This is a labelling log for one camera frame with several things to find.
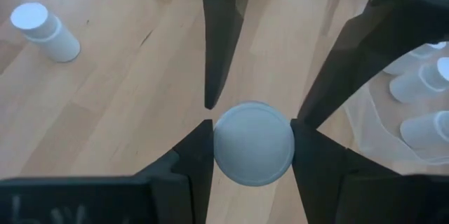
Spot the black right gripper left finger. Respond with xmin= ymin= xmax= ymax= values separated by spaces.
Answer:
xmin=0 ymin=118 xmax=215 ymax=224

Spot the clear plastic basket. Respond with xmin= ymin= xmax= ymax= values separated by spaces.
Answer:
xmin=342 ymin=41 xmax=449 ymax=167

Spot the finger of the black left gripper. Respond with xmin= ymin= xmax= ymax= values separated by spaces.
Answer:
xmin=297 ymin=0 xmax=449 ymax=129
xmin=197 ymin=0 xmax=252 ymax=110

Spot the white pill bottle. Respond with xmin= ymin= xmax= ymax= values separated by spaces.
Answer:
xmin=213 ymin=100 xmax=296 ymax=187
xmin=9 ymin=1 xmax=81 ymax=64
xmin=389 ymin=57 xmax=449 ymax=105
xmin=382 ymin=40 xmax=449 ymax=76
xmin=399 ymin=110 xmax=449 ymax=150

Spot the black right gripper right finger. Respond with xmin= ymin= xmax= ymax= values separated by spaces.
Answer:
xmin=290 ymin=118 xmax=449 ymax=224

